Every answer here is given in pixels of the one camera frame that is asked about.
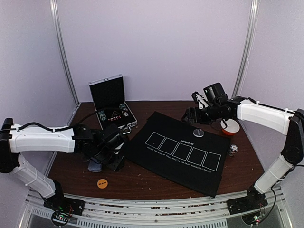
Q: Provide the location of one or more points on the green red poker chip row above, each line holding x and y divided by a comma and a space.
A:
124, 110

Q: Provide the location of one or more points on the right aluminium frame post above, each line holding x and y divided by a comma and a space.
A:
249, 40

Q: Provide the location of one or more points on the left aluminium frame post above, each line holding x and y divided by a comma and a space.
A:
62, 51

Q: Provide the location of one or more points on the aluminium poker chip case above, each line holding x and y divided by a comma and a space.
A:
107, 94

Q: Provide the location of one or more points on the black white dealer button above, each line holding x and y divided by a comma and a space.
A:
198, 133

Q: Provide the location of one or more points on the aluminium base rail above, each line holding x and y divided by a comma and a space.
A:
204, 212

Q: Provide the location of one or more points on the green poker chip row left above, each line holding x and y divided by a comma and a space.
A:
102, 116

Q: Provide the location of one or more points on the blue playing card deck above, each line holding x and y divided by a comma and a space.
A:
94, 167

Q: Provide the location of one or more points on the red white bowl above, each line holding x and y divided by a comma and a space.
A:
229, 127

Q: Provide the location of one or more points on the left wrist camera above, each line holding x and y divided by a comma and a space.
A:
112, 137

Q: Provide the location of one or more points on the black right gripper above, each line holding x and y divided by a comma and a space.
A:
194, 115

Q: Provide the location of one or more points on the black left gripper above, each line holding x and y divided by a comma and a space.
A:
117, 165

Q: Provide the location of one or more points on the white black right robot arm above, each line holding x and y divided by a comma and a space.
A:
288, 125

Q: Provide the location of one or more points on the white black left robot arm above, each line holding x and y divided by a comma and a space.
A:
101, 146

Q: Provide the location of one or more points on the aluminium frame post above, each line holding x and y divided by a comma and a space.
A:
62, 51
249, 40

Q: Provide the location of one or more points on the red dice set in case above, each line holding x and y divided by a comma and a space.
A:
115, 116

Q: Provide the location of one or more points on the poker chip stack on table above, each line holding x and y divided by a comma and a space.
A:
233, 150

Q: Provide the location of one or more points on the orange big blind button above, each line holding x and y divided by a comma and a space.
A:
102, 183

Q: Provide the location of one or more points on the black poker playing mat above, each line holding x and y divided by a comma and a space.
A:
168, 147

